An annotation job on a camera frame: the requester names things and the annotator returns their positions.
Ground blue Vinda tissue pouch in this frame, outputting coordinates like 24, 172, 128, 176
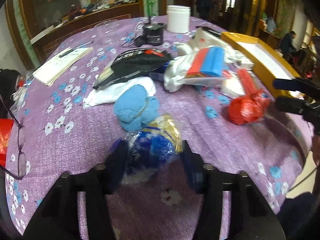
123, 114, 183, 184

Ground light blue towel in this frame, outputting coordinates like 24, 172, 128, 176
113, 85, 160, 132

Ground red plastic bag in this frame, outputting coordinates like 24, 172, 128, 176
0, 119, 13, 167
228, 68, 271, 125

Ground white cloth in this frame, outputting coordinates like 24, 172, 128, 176
83, 77, 156, 109

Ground white mask package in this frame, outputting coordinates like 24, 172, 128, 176
163, 27, 254, 92

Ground black packaged pouch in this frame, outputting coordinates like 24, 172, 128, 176
93, 48, 172, 90

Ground blue red sponge pack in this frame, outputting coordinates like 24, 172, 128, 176
186, 46, 225, 78

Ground yellow cardboard box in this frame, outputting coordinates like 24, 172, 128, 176
220, 32, 301, 98

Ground seated person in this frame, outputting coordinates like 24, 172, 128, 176
280, 31, 296, 59

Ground purple floral tablecloth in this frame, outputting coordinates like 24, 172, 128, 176
5, 17, 312, 239

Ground eyeglasses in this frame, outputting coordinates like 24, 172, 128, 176
1, 96, 27, 180

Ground white notebook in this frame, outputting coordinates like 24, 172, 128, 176
33, 47, 93, 87

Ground red plastic bag at edge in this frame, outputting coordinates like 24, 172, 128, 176
0, 119, 13, 167

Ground black smartphone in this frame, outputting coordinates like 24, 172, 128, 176
196, 26, 221, 38

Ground black pen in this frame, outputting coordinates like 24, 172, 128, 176
59, 40, 94, 58

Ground black electric motor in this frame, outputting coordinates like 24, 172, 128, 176
133, 16, 164, 47

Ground black bag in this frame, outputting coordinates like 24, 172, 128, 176
0, 69, 20, 108

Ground wooden counter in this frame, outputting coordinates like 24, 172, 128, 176
33, 2, 143, 59

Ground white plastic jar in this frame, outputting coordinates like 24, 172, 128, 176
167, 5, 191, 34

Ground person in dark clothes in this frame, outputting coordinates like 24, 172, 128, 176
195, 0, 215, 21

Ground white jug on counter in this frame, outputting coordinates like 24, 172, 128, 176
79, 0, 91, 8

